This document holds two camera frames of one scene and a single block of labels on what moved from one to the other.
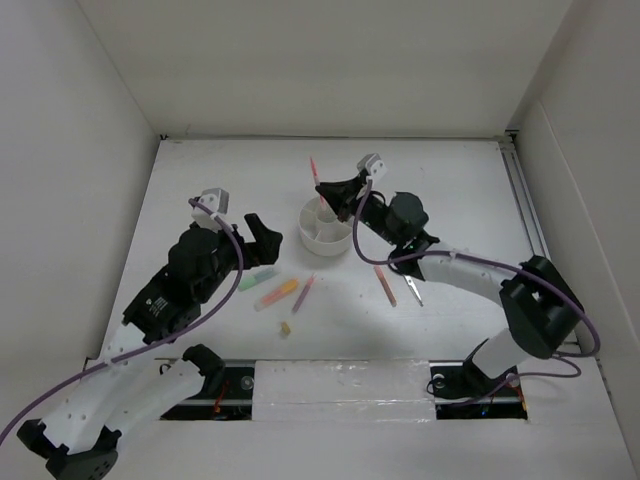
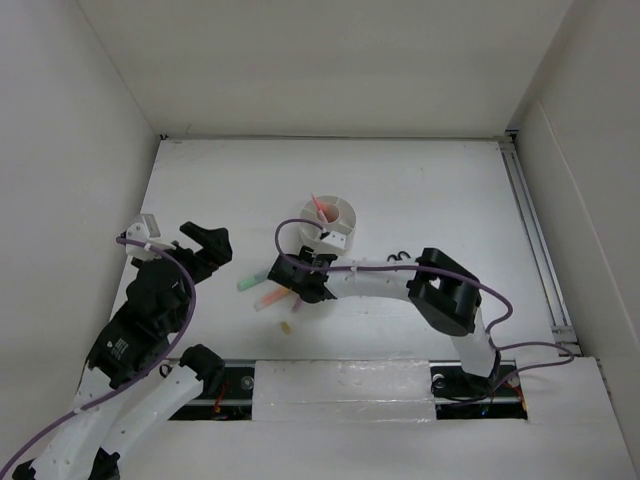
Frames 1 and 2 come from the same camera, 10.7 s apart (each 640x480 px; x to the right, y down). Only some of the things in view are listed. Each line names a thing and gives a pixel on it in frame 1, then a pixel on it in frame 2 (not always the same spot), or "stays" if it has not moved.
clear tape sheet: (344, 390) stays
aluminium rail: (513, 160) stays
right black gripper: (342, 195) -> (307, 254)
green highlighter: (256, 278) stays
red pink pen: (316, 179) -> (319, 212)
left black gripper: (261, 252) -> (216, 243)
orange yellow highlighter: (287, 287) stays
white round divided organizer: (321, 236) stays
